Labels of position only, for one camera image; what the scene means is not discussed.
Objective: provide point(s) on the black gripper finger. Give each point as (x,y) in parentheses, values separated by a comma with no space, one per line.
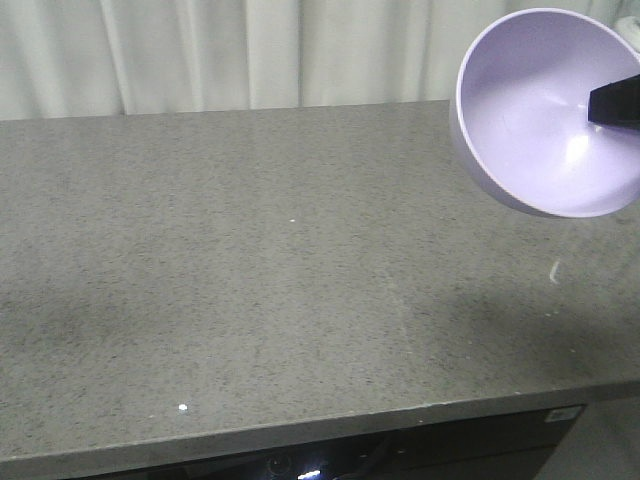
(616,104)

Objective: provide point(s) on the white curtain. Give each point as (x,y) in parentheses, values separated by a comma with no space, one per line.
(90,58)

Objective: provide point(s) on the purple plastic bowl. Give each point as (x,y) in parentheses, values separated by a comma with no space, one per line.
(519,115)

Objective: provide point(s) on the black disinfection cabinet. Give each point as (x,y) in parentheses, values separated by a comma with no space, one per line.
(508,446)

